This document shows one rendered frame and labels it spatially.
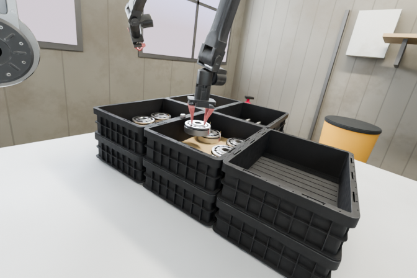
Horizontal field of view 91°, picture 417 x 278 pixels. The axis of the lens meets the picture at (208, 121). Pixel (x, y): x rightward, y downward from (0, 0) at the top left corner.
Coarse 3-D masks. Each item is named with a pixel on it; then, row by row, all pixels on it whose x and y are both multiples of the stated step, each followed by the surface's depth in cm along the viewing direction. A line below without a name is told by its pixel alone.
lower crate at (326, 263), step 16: (224, 208) 54; (224, 224) 56; (240, 224) 53; (256, 224) 49; (240, 240) 54; (256, 240) 51; (272, 240) 49; (288, 240) 46; (256, 256) 52; (272, 256) 50; (288, 256) 48; (304, 256) 45; (320, 256) 42; (288, 272) 48; (304, 272) 46; (320, 272) 44
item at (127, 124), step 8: (112, 104) 88; (120, 104) 90; (184, 104) 105; (96, 112) 80; (104, 112) 77; (112, 120) 75; (120, 120) 72; (128, 120) 72; (168, 120) 77; (128, 128) 70; (136, 128) 68
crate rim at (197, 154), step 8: (200, 112) 94; (176, 120) 78; (240, 120) 89; (144, 128) 66; (152, 128) 69; (264, 128) 83; (152, 136) 64; (160, 136) 62; (256, 136) 73; (168, 144) 61; (176, 144) 59; (184, 144) 59; (240, 144) 64; (184, 152) 58; (192, 152) 56; (200, 152) 55; (232, 152) 58; (200, 160) 55; (208, 160) 54; (216, 160) 53
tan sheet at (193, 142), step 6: (192, 138) 89; (222, 138) 94; (192, 144) 84; (198, 144) 84; (204, 144) 85; (210, 144) 86; (216, 144) 87; (222, 144) 87; (204, 150) 80; (210, 150) 80
